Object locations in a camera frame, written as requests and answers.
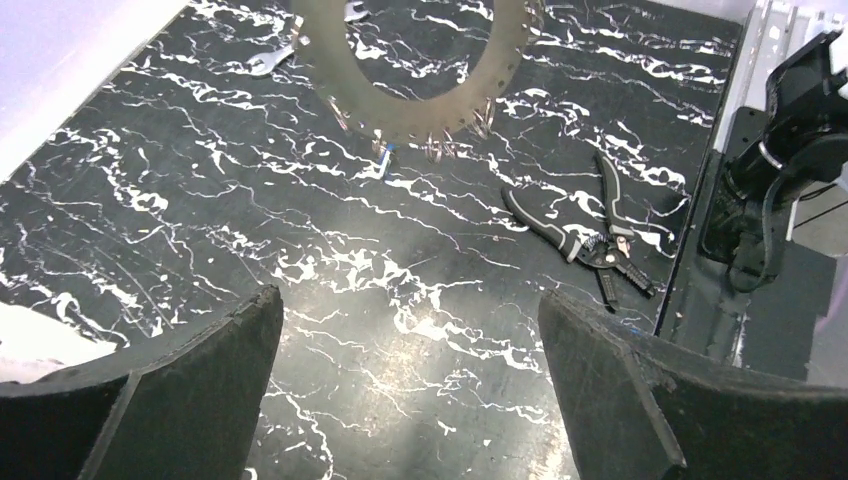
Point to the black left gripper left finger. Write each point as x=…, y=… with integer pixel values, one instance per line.
x=182, y=405

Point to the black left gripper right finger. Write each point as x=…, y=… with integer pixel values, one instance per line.
x=635, y=406

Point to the blue-capped key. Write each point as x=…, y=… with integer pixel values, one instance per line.
x=385, y=155

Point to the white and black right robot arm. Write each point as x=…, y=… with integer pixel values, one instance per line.
x=802, y=140

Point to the silver open-end wrench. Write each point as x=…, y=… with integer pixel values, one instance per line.
x=262, y=64

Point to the aluminium extrusion rail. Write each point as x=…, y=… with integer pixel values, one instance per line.
x=774, y=30

